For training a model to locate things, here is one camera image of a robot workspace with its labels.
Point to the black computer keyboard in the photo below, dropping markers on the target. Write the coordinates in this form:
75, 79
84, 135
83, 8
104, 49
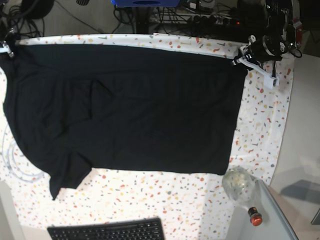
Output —
147, 229

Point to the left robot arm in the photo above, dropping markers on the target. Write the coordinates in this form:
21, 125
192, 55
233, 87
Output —
283, 35

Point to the frosted glass panel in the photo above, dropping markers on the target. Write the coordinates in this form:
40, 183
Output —
275, 225

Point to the black t-shirt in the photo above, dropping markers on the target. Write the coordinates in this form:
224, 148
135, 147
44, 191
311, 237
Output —
75, 107

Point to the black round floor object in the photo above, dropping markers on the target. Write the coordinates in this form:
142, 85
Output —
36, 9

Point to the black power strip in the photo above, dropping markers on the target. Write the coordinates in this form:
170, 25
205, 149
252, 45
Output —
216, 20

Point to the terrazzo patterned tablecloth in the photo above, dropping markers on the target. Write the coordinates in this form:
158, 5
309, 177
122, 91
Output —
191, 206

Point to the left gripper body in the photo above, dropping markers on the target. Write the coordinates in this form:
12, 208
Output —
267, 48

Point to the clear plastic bottle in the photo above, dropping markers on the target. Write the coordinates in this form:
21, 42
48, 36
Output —
241, 188

